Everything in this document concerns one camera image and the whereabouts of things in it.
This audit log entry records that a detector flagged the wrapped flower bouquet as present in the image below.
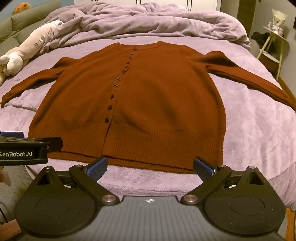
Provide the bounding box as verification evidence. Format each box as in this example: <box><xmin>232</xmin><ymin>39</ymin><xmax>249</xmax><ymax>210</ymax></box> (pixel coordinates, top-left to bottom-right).
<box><xmin>267</xmin><ymin>9</ymin><xmax>288</xmax><ymax>36</ymax></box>

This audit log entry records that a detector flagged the orange plush toy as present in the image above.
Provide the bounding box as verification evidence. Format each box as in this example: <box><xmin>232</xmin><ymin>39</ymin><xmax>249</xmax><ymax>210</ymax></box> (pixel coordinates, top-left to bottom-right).
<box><xmin>13</xmin><ymin>2</ymin><xmax>31</xmax><ymax>15</ymax></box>

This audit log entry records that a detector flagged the yellow side table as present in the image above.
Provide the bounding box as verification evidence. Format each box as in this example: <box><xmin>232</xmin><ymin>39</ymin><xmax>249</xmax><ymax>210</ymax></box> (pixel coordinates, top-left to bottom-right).
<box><xmin>256</xmin><ymin>26</ymin><xmax>287</xmax><ymax>80</ymax></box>

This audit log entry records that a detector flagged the long white plush toy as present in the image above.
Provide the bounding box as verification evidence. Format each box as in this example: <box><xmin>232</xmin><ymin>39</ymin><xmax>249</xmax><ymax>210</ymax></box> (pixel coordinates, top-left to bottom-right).
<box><xmin>1</xmin><ymin>20</ymin><xmax>63</xmax><ymax>85</ymax></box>

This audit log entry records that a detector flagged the crumpled lilac duvet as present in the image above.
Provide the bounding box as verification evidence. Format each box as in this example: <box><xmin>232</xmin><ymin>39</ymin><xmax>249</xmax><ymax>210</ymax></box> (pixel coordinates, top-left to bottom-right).
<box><xmin>40</xmin><ymin>1</ymin><xmax>250</xmax><ymax>53</ymax></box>

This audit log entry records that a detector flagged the person's left hand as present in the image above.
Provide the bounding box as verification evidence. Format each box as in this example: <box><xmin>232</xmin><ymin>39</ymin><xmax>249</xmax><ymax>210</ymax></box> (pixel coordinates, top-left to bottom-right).
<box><xmin>0</xmin><ymin>168</ymin><xmax>22</xmax><ymax>241</ymax></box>

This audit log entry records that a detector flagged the green padded headboard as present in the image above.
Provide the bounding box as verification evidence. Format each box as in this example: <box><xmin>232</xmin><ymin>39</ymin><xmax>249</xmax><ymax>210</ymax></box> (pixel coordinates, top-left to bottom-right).
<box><xmin>1</xmin><ymin>1</ymin><xmax>61</xmax><ymax>55</ymax></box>

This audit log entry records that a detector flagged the rust brown knit cardigan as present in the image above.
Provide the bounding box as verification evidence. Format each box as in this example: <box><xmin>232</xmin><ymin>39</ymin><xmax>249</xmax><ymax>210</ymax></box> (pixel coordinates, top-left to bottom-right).
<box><xmin>1</xmin><ymin>41</ymin><xmax>295</xmax><ymax>173</ymax></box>

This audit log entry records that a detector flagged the white wardrobe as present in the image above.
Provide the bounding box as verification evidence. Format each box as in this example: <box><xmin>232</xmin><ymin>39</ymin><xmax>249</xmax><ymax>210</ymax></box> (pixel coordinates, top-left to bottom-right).
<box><xmin>74</xmin><ymin>0</ymin><xmax>222</xmax><ymax>12</ymax></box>

